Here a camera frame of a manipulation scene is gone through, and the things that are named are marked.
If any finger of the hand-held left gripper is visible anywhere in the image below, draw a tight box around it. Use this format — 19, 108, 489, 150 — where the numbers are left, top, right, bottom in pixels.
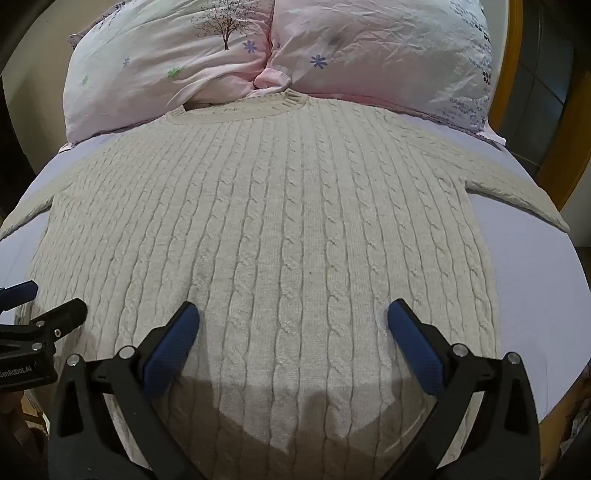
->
0, 281, 39, 311
0, 298, 88, 354

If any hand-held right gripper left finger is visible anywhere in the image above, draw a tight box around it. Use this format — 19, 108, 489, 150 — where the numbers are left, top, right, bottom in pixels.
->
48, 301, 218, 480

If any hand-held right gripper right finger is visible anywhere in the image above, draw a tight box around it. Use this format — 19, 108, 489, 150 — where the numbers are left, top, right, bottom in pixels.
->
387, 298, 541, 480

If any cream cable-knit sweater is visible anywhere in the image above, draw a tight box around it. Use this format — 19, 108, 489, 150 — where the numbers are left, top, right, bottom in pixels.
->
0, 90, 570, 480

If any pink floral pillow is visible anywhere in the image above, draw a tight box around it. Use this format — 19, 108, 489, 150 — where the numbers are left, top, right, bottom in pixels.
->
254, 0, 506, 146
60, 0, 278, 149

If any wooden bed frame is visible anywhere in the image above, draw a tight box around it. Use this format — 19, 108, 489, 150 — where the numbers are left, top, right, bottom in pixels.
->
488, 0, 591, 213

